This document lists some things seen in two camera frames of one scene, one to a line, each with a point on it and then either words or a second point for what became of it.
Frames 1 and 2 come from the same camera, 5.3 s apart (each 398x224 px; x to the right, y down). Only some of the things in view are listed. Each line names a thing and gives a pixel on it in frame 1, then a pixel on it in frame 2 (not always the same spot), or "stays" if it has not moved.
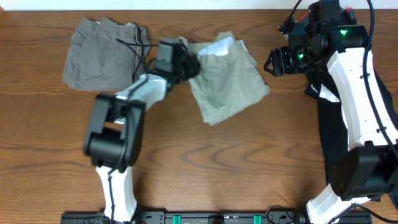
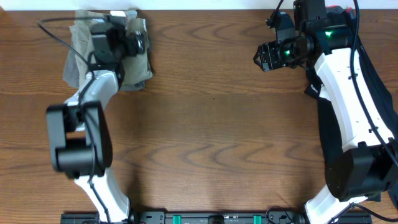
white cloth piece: [328, 94] stays
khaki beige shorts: [229, 81] to [136, 68]
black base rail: [218, 218] stays
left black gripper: [190, 60] to [132, 50]
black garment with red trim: [332, 119] stays
